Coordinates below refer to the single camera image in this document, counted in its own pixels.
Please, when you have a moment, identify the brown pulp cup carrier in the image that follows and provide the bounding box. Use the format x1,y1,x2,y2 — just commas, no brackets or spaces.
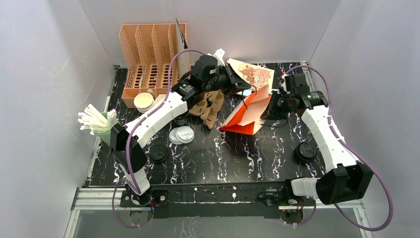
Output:
189,90,224,129

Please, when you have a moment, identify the orange paper bag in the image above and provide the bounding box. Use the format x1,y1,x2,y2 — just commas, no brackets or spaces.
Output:
219,85,271,135

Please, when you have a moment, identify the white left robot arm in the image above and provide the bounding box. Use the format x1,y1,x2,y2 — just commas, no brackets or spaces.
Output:
110,49,251,196

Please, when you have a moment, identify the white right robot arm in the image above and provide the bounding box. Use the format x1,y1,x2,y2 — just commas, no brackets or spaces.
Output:
261,73,373,205

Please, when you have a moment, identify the light blue paper bag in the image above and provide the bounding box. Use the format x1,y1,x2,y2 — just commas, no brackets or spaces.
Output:
239,89,255,97

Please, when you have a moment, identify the grey folder in organizer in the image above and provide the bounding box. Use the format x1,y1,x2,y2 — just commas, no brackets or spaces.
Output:
174,17,191,66

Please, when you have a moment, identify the black paper cup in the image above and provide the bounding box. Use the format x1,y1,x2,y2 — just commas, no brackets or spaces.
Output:
174,112,188,126

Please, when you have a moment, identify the kraft paper cup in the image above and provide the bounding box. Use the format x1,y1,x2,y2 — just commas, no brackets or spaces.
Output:
155,94,166,105

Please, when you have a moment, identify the black cup lid right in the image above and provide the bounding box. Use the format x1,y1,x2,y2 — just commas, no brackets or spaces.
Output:
293,142,318,164

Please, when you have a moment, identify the black cup lid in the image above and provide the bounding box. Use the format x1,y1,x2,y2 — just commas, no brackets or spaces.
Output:
149,144,169,163
293,142,318,164

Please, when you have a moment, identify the white cup lid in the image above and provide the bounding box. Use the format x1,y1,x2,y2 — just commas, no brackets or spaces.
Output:
176,126,195,144

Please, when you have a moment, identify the orange plastic file organizer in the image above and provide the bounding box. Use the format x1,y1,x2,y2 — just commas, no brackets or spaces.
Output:
119,23,189,108

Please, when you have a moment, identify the white cup lid underneath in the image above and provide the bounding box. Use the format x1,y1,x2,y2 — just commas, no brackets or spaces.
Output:
169,127,182,145

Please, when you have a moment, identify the black cup lid left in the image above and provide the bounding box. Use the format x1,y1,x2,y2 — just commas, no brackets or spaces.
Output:
149,144,169,163

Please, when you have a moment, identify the green straw holder cup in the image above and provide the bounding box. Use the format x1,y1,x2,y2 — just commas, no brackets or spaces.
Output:
95,113,120,146

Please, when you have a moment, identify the white wrapped straws bundle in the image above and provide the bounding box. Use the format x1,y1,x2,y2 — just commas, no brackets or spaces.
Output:
77,104,118,135

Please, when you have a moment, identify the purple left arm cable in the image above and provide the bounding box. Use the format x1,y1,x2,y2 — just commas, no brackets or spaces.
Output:
111,49,208,229

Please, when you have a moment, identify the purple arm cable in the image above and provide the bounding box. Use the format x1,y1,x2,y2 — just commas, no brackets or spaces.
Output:
284,64,394,232
111,49,208,229

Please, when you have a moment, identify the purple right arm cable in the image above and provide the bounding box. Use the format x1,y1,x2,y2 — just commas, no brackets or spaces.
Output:
284,64,394,232

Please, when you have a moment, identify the aluminium rail frame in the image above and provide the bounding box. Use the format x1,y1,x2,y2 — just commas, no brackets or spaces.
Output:
64,187,373,238

